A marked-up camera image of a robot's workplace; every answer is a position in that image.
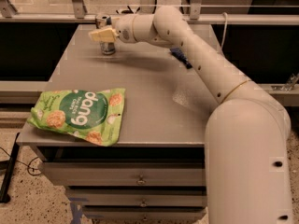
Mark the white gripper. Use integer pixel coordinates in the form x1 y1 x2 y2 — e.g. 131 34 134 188
89 14 136 43

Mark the silver blue redbull can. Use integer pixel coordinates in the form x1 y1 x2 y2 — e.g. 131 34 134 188
95 14 115 55

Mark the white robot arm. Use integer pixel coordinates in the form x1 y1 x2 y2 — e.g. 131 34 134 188
90 6 294 224

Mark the dark blue snack wrapper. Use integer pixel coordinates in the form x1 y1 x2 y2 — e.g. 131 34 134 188
170 48 192 69

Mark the green dang chips bag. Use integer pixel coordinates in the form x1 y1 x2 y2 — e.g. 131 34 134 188
27 88 125 147

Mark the top grey drawer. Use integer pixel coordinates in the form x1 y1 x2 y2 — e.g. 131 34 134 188
39 162 206 187

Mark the grey drawer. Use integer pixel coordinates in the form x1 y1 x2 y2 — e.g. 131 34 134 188
66 189 207 207
39 162 206 187
82 206 206 221

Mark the grey drawer cabinet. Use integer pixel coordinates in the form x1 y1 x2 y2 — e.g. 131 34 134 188
16 23 225 224

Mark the middle grey drawer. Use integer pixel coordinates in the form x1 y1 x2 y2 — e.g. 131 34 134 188
66 189 207 207

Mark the bottom grey drawer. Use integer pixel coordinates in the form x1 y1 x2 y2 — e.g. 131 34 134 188
82 206 206 221

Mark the black floor stand leg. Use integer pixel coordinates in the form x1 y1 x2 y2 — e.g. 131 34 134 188
0 143 20 203

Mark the metal railing frame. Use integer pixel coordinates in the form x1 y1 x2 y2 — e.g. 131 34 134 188
0 0 299 25

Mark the white cable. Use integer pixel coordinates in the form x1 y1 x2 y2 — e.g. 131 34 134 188
220 12 229 49

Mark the black floor cable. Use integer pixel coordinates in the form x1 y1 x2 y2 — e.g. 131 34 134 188
0 147 43 177

